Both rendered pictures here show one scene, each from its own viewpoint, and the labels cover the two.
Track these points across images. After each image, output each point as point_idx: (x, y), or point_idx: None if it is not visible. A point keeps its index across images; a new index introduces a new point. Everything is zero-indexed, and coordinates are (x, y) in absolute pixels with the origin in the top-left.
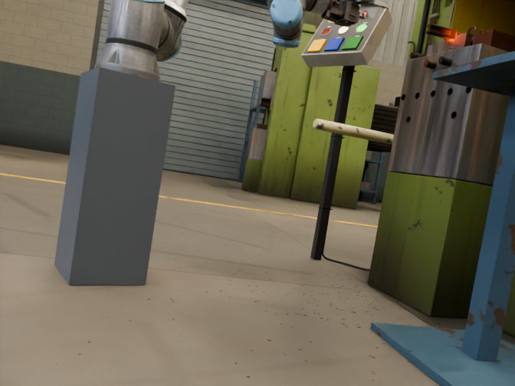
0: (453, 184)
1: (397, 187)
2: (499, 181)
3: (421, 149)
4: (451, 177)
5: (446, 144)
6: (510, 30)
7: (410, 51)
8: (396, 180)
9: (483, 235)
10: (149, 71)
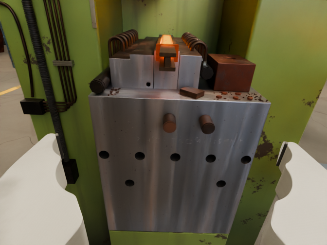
0: (226, 238)
1: (135, 242)
2: None
3: (169, 213)
4: (223, 233)
5: (211, 209)
6: None
7: (4, 20)
8: (131, 237)
9: None
10: None
